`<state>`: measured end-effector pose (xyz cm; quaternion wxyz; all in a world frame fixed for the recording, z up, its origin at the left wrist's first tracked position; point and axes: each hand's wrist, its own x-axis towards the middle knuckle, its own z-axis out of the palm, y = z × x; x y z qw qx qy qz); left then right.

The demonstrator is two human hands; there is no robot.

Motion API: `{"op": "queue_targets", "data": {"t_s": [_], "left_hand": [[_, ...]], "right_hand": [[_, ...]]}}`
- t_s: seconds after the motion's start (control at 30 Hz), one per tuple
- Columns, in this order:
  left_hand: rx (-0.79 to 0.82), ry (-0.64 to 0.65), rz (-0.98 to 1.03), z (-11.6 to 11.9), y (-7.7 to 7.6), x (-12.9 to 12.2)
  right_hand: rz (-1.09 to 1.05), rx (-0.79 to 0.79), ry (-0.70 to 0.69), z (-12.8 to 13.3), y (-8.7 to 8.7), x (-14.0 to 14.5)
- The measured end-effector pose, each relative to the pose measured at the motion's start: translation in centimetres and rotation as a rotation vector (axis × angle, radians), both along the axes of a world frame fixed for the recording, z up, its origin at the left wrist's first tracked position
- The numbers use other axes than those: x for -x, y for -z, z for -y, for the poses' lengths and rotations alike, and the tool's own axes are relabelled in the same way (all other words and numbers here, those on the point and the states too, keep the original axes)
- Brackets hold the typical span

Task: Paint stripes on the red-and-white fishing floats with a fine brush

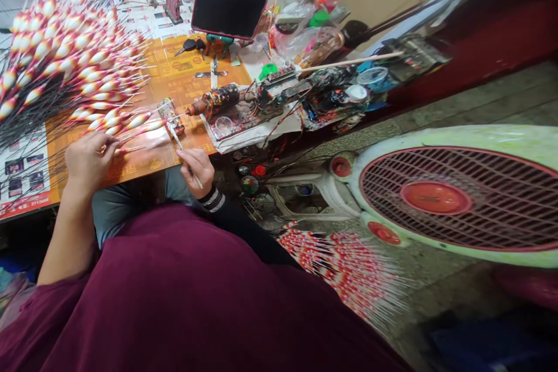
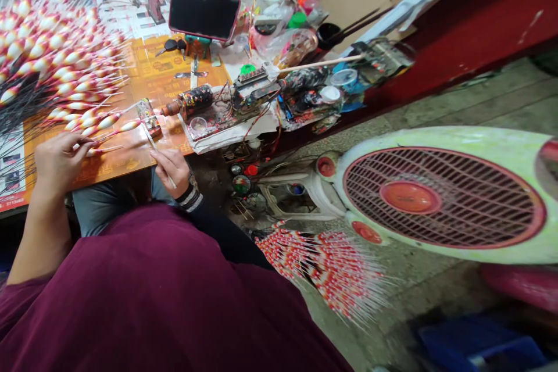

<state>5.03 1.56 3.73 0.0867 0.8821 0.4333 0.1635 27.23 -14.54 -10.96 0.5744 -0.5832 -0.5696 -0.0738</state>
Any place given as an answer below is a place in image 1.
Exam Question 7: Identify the person's right hand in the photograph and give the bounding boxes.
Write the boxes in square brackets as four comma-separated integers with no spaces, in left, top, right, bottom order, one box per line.
[176,148,216,201]

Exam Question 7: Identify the person's left hand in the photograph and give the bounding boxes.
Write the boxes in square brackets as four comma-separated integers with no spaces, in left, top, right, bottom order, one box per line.
[65,130,124,192]

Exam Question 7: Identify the thin paintbrush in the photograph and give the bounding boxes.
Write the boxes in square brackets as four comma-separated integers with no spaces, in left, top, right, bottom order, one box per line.
[167,122,205,190]

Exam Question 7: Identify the single fishing float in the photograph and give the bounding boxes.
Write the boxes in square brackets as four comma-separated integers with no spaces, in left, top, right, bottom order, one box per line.
[118,110,192,137]
[104,144,147,158]

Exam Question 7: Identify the small paint-splattered rest block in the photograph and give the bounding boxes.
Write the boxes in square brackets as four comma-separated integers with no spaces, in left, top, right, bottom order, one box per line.
[156,98,187,137]

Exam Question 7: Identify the round green red jar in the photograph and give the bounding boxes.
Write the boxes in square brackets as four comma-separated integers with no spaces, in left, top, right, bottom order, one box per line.
[239,174,260,197]

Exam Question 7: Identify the paint-splattered motor with chuck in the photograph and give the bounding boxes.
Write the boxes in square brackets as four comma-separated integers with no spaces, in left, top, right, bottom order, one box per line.
[184,83,241,123]

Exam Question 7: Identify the person's legs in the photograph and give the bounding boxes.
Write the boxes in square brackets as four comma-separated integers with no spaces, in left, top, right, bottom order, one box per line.
[91,166,195,251]

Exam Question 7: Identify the orange printed paper mat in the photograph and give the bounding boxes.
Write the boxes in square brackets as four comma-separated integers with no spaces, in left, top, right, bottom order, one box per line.
[43,35,255,188]

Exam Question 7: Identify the white printed flyer sheet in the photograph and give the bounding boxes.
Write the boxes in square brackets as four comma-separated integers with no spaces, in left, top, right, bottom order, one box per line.
[0,126,62,221]

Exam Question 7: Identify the pile of white red floats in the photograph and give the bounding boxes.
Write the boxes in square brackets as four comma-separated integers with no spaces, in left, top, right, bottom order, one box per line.
[0,0,158,151]

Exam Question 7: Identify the black car key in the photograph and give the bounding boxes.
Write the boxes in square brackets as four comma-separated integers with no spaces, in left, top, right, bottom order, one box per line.
[174,38,206,58]

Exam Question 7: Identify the paint-splattered circuit box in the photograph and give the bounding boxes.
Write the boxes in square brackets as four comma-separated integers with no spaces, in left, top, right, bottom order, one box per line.
[254,64,314,118]

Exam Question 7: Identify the green phone stand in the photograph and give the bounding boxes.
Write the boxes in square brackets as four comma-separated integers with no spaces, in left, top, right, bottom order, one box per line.
[205,33,235,60]

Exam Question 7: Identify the person's body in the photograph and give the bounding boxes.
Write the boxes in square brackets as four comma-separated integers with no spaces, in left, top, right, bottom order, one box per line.
[0,202,413,372]

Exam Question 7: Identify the phone with red case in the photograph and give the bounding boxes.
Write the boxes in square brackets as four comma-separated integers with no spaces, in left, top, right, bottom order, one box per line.
[190,0,269,41]

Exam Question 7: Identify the paint-splattered black container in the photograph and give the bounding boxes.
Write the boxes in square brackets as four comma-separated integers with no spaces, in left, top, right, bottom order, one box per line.
[304,65,371,130]

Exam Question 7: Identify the clear plastic bag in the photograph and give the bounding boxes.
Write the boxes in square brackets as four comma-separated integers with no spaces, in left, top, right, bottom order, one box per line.
[269,2,346,66]

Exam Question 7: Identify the white round lid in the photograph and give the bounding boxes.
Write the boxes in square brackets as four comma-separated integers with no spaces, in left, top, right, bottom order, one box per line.
[344,84,370,103]

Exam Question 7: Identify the long wooden stick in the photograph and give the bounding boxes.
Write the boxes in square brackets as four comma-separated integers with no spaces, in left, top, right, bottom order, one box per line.
[295,51,405,74]

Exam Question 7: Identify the heap of red striped floats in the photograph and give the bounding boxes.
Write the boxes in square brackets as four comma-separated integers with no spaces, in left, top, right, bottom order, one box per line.
[276,221,413,338]

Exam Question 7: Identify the green-capped bottle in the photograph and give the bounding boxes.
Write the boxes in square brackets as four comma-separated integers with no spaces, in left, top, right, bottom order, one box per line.
[308,9,330,28]

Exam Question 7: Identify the clear blue-rimmed cup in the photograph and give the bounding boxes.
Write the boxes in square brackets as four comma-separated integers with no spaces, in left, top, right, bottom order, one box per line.
[356,66,389,88]

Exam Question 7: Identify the black device box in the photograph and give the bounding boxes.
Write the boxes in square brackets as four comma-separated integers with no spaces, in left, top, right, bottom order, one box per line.
[381,33,453,81]

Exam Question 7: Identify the white and red floor fan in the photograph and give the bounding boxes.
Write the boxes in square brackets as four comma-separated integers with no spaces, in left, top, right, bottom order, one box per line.
[264,124,558,269]

